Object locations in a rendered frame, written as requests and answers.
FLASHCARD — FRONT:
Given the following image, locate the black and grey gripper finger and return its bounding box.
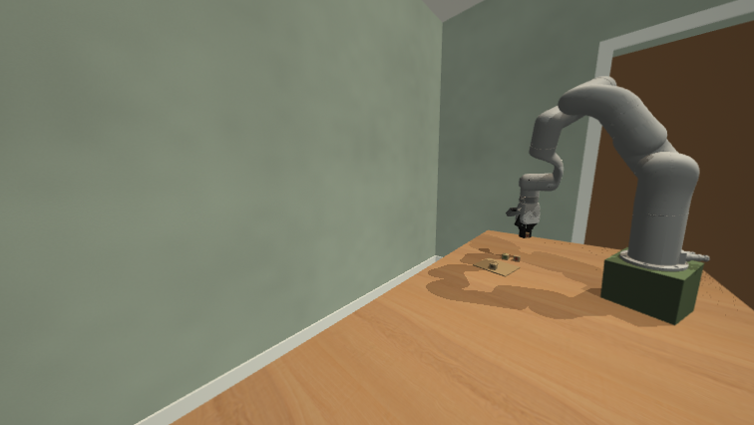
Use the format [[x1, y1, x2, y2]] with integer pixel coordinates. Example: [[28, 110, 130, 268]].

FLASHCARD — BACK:
[[525, 223, 537, 237], [515, 215, 526, 238]]

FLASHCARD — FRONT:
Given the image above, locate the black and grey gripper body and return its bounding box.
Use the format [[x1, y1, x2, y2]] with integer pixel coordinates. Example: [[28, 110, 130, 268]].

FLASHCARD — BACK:
[[516, 202, 540, 224]]

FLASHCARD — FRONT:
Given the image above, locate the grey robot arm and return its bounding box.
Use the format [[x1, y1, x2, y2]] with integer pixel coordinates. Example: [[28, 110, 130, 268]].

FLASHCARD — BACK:
[[519, 76, 710, 271]]

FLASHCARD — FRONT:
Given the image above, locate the tan flat mat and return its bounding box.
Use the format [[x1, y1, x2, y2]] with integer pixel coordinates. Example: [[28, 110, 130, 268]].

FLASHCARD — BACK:
[[474, 257, 520, 276]]

